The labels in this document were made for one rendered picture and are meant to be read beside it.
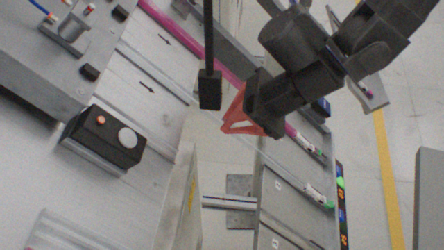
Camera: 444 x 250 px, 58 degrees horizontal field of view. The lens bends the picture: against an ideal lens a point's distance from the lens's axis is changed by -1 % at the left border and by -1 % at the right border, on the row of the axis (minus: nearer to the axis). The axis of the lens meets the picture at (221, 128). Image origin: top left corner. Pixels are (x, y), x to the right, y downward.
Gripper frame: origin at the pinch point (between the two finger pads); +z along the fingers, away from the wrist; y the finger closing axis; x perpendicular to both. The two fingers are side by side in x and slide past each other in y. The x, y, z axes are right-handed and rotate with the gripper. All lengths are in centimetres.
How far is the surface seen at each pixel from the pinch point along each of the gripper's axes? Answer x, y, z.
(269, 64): 18.9, -40.1, 9.3
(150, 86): -14.1, 2.5, 1.4
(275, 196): 14.3, 5.5, 1.1
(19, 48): -30.8, 15.6, -4.4
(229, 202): 44, -23, 44
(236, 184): 67, -50, 65
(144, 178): -10.7, 16.3, 1.4
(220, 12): 21, -97, 40
